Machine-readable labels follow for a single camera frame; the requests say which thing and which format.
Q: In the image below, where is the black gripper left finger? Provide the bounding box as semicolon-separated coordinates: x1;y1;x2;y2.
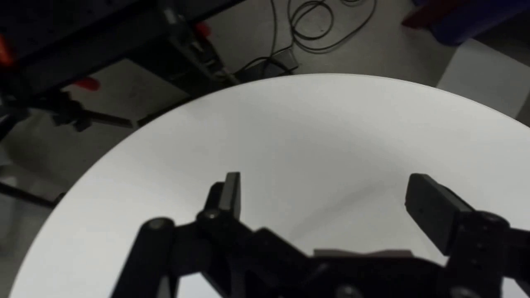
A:
113;170;278;298

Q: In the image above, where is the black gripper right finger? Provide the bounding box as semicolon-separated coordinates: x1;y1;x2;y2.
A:
404;172;530;298

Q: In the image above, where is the white support block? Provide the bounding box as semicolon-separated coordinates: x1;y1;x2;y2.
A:
437;36;530;127

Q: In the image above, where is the black power adapter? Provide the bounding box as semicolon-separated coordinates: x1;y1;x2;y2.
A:
263;48;301;74

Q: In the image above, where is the dark blue object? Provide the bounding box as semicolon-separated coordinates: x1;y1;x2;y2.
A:
401;0;530;46

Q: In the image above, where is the black clamp with orange handle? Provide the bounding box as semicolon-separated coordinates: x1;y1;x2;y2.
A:
51;74;139;131
164;10;239;84

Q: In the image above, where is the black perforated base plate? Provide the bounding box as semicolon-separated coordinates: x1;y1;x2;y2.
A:
0;0;245;106

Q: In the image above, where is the black coiled floor cable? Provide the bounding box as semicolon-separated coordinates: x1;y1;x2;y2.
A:
220;0;379;79

